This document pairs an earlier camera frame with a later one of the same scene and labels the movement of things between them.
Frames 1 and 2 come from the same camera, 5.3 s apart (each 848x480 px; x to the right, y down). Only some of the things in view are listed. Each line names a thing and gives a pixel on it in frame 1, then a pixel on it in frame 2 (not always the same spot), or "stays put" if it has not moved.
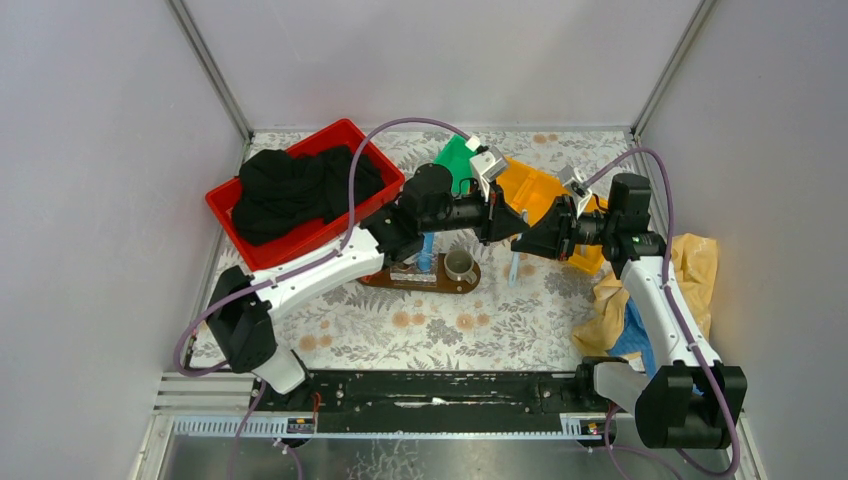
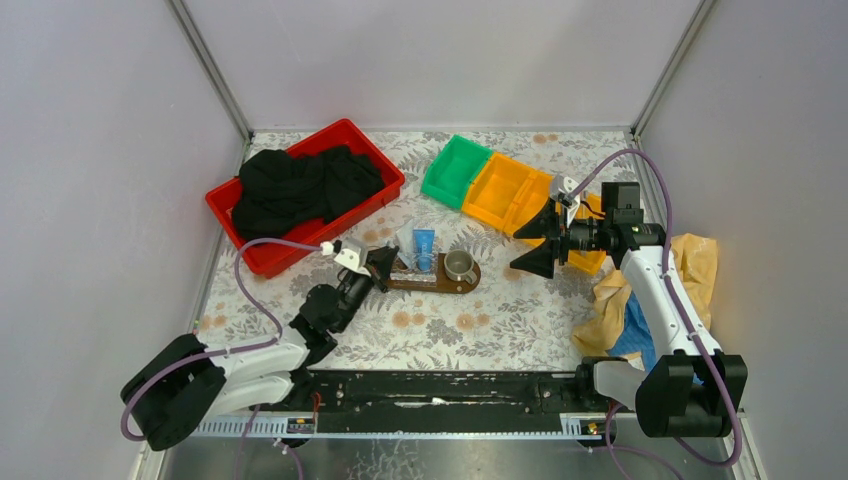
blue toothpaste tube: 424,260 stays put
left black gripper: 493,213 → 374,269
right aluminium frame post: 639,123 stays put
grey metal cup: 459,265 stays put
